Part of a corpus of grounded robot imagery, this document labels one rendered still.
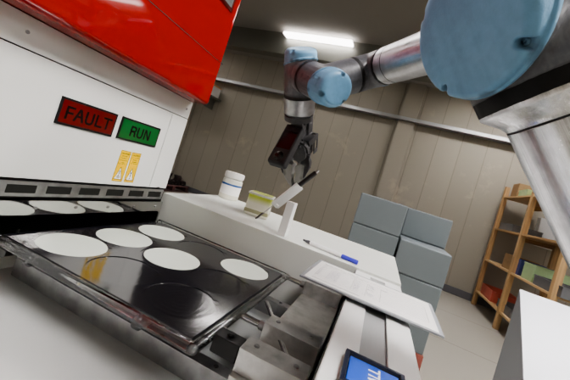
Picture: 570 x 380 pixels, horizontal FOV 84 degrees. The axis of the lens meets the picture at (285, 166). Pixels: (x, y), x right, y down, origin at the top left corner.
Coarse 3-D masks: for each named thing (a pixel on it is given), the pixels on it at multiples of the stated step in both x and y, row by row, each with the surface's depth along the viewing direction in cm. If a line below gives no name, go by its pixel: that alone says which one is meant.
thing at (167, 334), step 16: (0, 240) 45; (32, 256) 43; (48, 272) 41; (64, 272) 41; (80, 288) 39; (96, 288) 39; (112, 304) 38; (128, 320) 37; (144, 320) 36; (160, 336) 35; (176, 336) 35
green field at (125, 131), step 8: (128, 120) 67; (128, 128) 67; (136, 128) 69; (144, 128) 72; (152, 128) 74; (120, 136) 66; (128, 136) 68; (136, 136) 70; (144, 136) 72; (152, 136) 74; (152, 144) 75
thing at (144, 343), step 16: (16, 272) 51; (32, 272) 50; (48, 288) 48; (64, 288) 47; (64, 304) 47; (80, 304) 46; (96, 304) 46; (96, 320) 45; (112, 320) 44; (112, 336) 44; (128, 336) 43; (144, 336) 43; (144, 352) 42; (160, 352) 42; (176, 352) 41; (176, 368) 41; (192, 368) 40; (208, 368) 39; (224, 368) 40
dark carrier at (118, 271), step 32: (128, 224) 69; (160, 224) 77; (64, 256) 46; (96, 256) 49; (128, 256) 53; (224, 256) 68; (128, 288) 42; (160, 288) 45; (192, 288) 48; (224, 288) 52; (256, 288) 56; (160, 320) 38; (192, 320) 40
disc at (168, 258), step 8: (160, 248) 61; (144, 256) 55; (152, 256) 56; (160, 256) 57; (168, 256) 58; (176, 256) 59; (184, 256) 60; (192, 256) 62; (160, 264) 54; (168, 264) 55; (176, 264) 56; (184, 264) 57; (192, 264) 58
